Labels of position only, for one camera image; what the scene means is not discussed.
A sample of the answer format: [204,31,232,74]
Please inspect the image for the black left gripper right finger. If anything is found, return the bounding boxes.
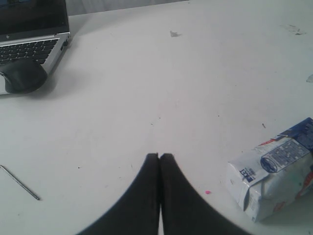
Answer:
[159,153,248,235]

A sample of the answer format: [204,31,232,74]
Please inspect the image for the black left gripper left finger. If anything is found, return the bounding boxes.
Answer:
[79,153,160,235]

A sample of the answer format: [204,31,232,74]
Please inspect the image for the thin metal rod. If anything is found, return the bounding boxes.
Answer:
[0,165,41,201]

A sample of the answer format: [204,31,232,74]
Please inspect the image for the small paper scrap on table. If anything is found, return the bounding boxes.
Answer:
[170,31,181,37]

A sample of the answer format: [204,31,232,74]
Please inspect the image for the black computer mouse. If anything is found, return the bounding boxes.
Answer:
[0,58,48,94]

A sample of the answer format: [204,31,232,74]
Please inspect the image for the silver HP laptop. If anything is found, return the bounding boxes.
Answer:
[0,0,70,95]

